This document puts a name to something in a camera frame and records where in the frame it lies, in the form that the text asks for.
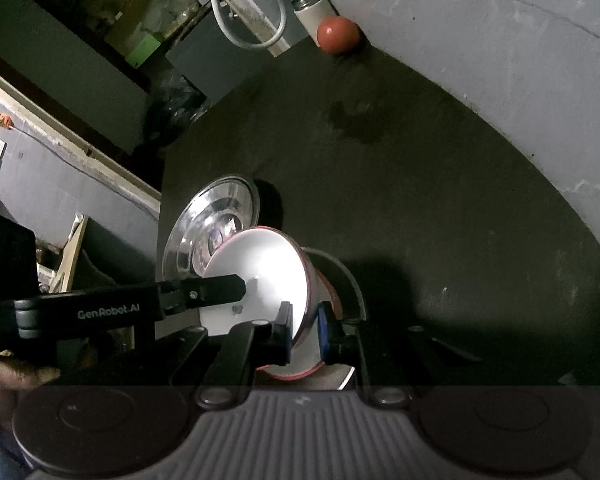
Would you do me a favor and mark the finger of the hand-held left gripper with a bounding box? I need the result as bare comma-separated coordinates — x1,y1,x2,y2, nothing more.
160,274,247,317

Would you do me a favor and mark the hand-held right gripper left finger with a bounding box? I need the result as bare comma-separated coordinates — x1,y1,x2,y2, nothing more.
130,301,295,388

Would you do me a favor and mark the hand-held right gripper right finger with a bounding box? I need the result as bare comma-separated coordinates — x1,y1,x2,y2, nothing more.
317,301,578,388

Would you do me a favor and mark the steel bowl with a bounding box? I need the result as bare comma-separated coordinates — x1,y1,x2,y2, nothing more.
300,246,368,392

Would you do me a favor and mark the white ceramic bowl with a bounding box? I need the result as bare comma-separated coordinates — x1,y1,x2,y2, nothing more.
199,226,342,380

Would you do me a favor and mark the steel plate with sticker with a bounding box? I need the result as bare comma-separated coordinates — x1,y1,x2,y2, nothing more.
161,174,260,286

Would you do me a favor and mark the person's left hand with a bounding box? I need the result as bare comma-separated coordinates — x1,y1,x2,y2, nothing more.
0,355,62,431

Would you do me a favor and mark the wooden board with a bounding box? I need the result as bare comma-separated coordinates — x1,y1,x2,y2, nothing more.
50,212,90,295

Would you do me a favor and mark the black plastic bag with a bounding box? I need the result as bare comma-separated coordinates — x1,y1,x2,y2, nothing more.
147,75,211,146

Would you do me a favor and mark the dark cabinet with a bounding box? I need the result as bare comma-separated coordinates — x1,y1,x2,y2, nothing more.
165,7,291,98

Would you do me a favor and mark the green box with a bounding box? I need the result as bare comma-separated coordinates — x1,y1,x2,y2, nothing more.
125,32,163,68

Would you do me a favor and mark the red ball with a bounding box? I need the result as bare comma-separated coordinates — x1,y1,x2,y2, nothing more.
316,16,361,56

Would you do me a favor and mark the white thermos cup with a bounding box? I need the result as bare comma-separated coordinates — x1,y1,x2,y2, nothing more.
292,0,338,43

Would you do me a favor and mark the cluttered shelf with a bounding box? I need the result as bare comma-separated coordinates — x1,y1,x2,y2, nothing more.
27,0,206,86

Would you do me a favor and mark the white door frame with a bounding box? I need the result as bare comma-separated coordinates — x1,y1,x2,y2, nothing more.
0,57,162,213

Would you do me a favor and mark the white hose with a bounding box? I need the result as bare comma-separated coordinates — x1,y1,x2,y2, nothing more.
208,0,288,51

